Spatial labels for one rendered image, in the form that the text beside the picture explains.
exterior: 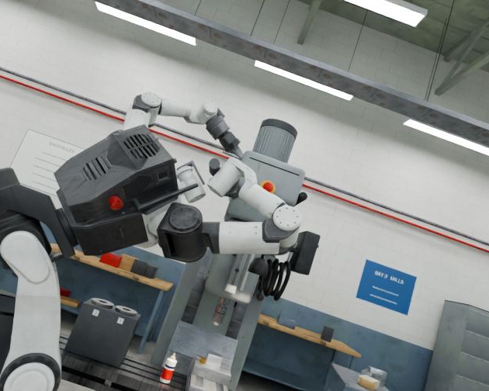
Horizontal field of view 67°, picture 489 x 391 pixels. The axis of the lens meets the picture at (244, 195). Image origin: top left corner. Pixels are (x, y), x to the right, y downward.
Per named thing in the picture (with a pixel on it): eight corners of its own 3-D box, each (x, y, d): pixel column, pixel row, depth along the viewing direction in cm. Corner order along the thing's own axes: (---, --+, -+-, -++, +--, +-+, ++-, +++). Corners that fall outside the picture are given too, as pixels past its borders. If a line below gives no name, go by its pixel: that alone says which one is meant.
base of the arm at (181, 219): (180, 242, 91) (209, 213, 97) (143, 219, 96) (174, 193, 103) (187, 274, 102) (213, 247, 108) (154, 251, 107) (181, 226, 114)
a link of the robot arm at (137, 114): (127, 111, 152) (118, 147, 138) (133, 85, 143) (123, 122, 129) (155, 119, 156) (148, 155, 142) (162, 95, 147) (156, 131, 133)
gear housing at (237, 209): (281, 233, 149) (289, 209, 151) (225, 212, 148) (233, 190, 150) (268, 237, 182) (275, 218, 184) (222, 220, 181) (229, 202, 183)
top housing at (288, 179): (296, 207, 142) (308, 169, 145) (232, 185, 141) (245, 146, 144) (275, 219, 188) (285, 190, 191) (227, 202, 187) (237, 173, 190)
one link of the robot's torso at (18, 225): (-19, 232, 90) (32, 213, 95) (-9, 229, 102) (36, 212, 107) (5, 279, 92) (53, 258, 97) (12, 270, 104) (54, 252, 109)
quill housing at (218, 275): (251, 307, 147) (275, 231, 152) (202, 290, 146) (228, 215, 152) (246, 301, 165) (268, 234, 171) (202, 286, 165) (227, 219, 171)
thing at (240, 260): (234, 294, 143) (251, 243, 147) (224, 291, 143) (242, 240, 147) (234, 293, 147) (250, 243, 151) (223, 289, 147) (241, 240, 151)
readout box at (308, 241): (310, 276, 180) (323, 236, 184) (293, 270, 180) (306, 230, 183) (301, 274, 199) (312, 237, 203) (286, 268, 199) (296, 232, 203)
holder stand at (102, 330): (119, 368, 141) (138, 316, 145) (63, 350, 139) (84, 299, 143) (124, 358, 153) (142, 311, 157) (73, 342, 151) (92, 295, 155)
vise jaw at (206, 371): (227, 386, 142) (231, 375, 142) (191, 374, 141) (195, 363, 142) (227, 381, 148) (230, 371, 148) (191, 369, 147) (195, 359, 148)
